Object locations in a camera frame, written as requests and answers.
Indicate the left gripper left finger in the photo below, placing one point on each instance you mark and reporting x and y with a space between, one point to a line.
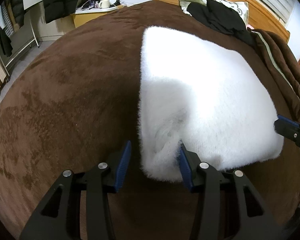
57 214

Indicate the yellow nightstand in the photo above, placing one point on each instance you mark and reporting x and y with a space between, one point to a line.
80 17

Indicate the folded brown green blanket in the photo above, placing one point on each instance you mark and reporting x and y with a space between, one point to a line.
282 65

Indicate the metal storage rack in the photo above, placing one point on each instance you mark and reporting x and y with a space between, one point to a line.
14 46

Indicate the white fleece garment black trim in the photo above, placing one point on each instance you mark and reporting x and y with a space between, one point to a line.
196 93

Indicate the white green patterned pillow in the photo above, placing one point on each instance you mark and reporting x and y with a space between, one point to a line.
242 8

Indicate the white mug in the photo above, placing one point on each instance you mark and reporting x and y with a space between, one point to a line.
104 4

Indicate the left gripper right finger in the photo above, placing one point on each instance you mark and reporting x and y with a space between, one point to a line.
255 219

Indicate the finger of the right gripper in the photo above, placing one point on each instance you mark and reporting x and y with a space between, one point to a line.
288 129

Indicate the brown fuzzy bed blanket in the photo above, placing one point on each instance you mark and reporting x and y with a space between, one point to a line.
78 101

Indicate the black clothes pile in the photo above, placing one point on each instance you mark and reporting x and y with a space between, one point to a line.
222 19

